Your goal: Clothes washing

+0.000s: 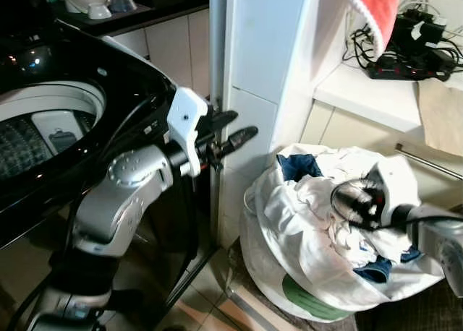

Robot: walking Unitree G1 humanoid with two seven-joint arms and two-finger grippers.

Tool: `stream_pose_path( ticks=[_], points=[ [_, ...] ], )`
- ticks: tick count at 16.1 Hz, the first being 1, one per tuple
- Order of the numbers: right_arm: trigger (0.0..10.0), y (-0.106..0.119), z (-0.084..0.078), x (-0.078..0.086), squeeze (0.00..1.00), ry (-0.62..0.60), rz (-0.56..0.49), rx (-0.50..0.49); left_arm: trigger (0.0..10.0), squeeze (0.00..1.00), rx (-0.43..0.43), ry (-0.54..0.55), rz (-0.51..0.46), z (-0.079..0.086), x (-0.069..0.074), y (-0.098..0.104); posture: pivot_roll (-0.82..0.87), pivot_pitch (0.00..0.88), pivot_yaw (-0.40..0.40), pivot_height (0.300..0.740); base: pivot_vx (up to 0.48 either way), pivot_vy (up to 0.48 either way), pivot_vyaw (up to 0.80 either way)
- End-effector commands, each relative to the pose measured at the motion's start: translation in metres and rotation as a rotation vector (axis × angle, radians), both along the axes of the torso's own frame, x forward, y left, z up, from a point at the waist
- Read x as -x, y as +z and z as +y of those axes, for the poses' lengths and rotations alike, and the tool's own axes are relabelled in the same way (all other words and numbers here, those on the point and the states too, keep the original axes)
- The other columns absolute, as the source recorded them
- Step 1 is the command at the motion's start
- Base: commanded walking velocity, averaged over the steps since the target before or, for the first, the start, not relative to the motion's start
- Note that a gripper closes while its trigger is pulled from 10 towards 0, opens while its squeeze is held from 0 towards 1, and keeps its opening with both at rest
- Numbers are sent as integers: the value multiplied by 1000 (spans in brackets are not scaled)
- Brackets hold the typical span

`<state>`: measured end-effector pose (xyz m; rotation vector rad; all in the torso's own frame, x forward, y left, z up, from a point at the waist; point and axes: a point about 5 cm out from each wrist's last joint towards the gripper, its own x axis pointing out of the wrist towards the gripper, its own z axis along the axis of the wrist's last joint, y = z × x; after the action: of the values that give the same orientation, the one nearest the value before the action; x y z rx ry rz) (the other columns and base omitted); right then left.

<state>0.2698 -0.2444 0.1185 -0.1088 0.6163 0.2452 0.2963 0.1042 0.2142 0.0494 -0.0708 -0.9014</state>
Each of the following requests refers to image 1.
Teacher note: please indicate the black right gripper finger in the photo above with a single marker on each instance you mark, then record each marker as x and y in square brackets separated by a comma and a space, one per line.
[351, 220]
[349, 186]

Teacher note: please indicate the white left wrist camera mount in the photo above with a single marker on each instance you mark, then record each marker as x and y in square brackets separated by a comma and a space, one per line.
[185, 118]

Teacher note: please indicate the black charger adapter white label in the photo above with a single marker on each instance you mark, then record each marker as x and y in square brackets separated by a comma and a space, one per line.
[423, 31]

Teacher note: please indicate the white tall cabinet panel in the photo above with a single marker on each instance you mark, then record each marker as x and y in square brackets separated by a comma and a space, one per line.
[268, 63]

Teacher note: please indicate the white laundry bag green print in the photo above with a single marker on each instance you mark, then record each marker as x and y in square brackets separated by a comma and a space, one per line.
[278, 273]

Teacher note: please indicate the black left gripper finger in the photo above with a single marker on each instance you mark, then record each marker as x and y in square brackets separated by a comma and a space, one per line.
[223, 118]
[239, 139]

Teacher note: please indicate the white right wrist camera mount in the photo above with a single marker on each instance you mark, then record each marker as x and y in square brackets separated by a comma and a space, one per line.
[394, 183]

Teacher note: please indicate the small dark container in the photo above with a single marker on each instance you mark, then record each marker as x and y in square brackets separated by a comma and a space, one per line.
[123, 3]

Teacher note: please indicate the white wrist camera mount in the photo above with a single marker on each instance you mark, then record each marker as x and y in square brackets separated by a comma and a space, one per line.
[394, 183]
[185, 118]

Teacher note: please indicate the navy blue garment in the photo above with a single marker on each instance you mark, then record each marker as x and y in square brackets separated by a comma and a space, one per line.
[296, 167]

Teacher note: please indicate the white washer drum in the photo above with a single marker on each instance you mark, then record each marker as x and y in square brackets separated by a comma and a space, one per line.
[51, 100]

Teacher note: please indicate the brown floor mat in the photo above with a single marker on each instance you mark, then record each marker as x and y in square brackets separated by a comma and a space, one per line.
[427, 309]

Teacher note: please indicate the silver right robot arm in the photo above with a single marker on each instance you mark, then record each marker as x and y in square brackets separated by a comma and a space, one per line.
[438, 241]

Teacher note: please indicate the red towel white edge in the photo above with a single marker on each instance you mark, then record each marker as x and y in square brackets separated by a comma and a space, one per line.
[377, 13]

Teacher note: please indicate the black top-loading washing machine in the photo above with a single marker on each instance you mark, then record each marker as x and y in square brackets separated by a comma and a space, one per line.
[137, 82]

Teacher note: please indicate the blue denim garment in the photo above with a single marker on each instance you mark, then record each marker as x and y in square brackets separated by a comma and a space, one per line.
[380, 267]

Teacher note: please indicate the white kitchen base cabinet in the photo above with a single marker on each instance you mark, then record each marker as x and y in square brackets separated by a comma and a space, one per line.
[173, 49]

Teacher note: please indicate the black power strip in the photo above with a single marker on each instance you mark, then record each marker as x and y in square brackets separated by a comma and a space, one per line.
[405, 71]

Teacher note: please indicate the beige hanging cloth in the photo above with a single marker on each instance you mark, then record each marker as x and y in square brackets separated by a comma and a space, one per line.
[443, 118]

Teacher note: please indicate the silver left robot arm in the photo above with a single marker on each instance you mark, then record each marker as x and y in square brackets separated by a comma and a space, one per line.
[119, 190]

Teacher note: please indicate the white counter drawer cabinet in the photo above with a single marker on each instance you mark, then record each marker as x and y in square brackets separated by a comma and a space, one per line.
[362, 103]

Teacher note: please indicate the white garment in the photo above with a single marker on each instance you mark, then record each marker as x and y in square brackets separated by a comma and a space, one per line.
[311, 204]

